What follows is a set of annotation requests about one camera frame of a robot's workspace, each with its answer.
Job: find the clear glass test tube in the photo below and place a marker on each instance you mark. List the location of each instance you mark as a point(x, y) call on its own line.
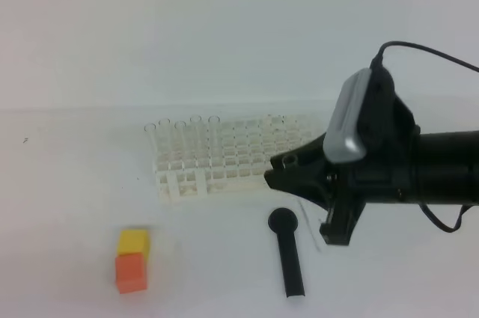
point(313, 226)

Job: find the yellow foam cube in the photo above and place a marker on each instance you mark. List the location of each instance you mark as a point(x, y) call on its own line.
point(133, 241)

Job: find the clear test tube far left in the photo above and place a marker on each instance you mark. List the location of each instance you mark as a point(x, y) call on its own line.
point(150, 129)

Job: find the orange foam cube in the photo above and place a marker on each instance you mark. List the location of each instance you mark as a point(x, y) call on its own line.
point(130, 273)

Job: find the white plastic test tube rack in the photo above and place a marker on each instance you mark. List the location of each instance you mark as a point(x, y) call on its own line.
point(248, 144)

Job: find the black plastic scoop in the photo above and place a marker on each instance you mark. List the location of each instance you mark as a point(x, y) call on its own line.
point(283, 223)

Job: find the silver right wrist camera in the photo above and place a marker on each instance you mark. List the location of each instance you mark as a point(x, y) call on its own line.
point(351, 119)

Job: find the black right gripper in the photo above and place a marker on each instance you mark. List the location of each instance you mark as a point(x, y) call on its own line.
point(344, 190)

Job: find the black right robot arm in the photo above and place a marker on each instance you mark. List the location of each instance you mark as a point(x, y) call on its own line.
point(443, 169)

